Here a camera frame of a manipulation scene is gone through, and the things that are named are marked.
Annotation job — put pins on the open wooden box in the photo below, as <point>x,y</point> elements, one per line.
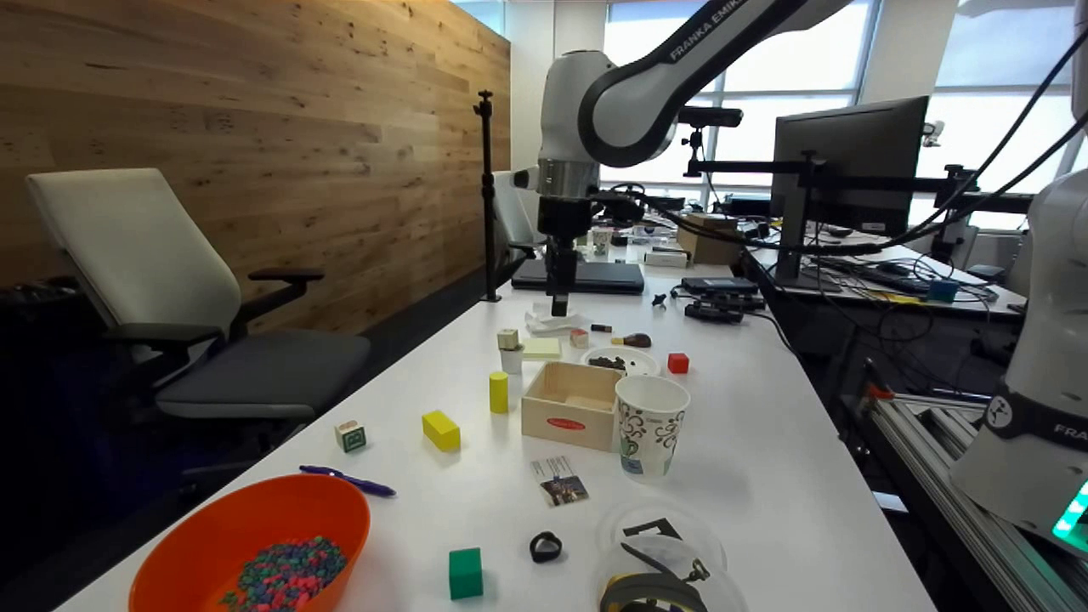
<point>566,424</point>

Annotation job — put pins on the small multicoloured cube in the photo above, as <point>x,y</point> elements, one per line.
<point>353,437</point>

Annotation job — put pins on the pale yellow sticky note pad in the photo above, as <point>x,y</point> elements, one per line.
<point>542,349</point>

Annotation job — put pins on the patterned paper cup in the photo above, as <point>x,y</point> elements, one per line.
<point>652,425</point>

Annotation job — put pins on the flat yellow block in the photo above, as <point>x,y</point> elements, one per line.
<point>439,428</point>

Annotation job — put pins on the aluminium rail frame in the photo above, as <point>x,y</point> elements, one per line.
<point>964,487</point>

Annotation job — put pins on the white cube with frog print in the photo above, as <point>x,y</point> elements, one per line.
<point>507,337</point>

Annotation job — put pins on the crumpled white tissue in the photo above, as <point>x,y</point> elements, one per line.
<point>545,320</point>

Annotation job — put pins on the white bowl of coffee beans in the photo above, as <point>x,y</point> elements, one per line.
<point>634,360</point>

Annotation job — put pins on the grey tape roll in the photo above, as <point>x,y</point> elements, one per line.
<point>647,594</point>

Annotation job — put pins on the purple pen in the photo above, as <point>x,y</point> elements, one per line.
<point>345,479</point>

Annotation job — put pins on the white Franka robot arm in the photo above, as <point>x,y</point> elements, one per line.
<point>612,105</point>

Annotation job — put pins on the black camera on bar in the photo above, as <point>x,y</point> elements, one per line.
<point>710,116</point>

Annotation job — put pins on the background white office chair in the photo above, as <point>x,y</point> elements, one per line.
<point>510,222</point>

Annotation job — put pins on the black tripod pole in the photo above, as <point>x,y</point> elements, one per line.
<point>488,190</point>

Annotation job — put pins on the black computer monitor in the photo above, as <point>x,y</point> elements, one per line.
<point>856,158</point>

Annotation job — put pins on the black electronic device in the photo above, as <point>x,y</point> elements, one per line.
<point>721,295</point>

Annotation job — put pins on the colourful beads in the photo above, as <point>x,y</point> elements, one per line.
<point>284,579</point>

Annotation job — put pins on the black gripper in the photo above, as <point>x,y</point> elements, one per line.
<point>561,231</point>

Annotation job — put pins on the cardboard box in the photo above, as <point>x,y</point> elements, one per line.
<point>711,243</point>

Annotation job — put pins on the upright yellow block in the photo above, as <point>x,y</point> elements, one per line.
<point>497,393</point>

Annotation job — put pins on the closed grey laptop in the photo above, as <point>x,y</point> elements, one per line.
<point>607,276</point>

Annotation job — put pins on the small black clip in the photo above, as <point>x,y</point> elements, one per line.
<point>545,549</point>

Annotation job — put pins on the clear plastic container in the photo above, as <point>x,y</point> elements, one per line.
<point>681,532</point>

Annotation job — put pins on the small white bottle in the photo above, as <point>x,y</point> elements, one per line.
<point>510,360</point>

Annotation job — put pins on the small photo card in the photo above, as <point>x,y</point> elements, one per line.
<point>560,479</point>

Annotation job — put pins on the orange bowl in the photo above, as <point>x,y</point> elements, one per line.
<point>205,545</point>

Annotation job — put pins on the green cube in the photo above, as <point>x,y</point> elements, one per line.
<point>464,572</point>

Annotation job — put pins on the coffee beans pile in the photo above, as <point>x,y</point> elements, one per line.
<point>607,360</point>

